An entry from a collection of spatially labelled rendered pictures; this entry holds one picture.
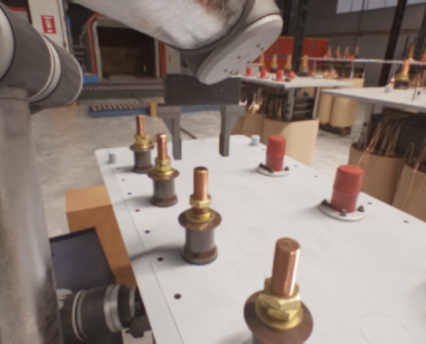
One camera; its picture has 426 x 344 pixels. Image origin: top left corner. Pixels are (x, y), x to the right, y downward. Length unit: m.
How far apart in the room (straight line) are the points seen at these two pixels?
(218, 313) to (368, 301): 0.28
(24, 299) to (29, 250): 0.08
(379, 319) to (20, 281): 0.60
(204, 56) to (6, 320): 0.51
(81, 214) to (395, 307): 1.60
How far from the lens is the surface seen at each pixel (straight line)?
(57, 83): 0.69
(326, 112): 7.83
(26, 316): 0.61
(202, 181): 0.58
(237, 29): 0.29
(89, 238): 1.68
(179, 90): 0.51
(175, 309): 0.57
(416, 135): 2.33
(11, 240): 0.56
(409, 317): 0.67
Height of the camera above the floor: 1.78
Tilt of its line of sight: 22 degrees down
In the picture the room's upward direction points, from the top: 2 degrees clockwise
